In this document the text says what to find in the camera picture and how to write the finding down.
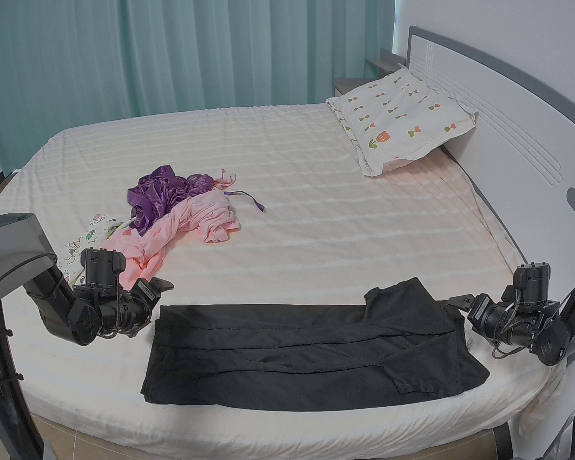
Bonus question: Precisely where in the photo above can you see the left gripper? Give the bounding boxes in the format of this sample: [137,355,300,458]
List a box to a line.
[96,278,162,339]

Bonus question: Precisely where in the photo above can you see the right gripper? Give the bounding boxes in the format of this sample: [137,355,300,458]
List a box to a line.
[466,293,533,349]

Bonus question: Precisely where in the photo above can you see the black T-shirt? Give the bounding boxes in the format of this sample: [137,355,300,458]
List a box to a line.
[140,277,490,409]

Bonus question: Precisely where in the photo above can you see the bed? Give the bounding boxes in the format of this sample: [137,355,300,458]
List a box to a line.
[0,26,575,460]

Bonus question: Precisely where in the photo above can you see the white printed pyjama garment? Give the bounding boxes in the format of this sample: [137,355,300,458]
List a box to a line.
[57,214,125,284]

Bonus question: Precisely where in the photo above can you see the pink garment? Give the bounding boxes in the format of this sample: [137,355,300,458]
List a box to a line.
[98,170,242,278]

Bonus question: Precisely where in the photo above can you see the purple satin garment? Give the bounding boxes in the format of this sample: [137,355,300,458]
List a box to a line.
[127,164,265,234]

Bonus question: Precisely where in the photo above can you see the white printed pillow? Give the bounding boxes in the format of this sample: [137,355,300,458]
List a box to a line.
[326,67,478,178]

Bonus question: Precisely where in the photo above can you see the blue-green curtain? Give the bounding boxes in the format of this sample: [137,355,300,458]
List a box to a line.
[0,0,398,175]

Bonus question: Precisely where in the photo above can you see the grey bedside table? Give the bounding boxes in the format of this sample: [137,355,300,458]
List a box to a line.
[334,48,407,96]

